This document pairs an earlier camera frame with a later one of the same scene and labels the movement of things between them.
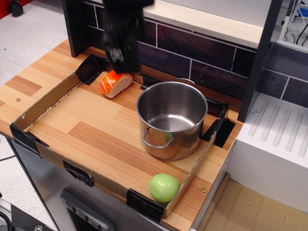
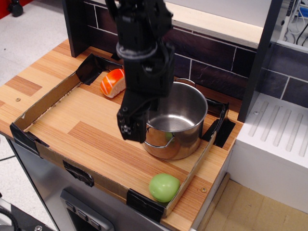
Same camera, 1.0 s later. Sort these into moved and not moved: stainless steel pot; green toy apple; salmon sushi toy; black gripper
Moved: black gripper
Not moved: green toy apple; stainless steel pot; salmon sushi toy
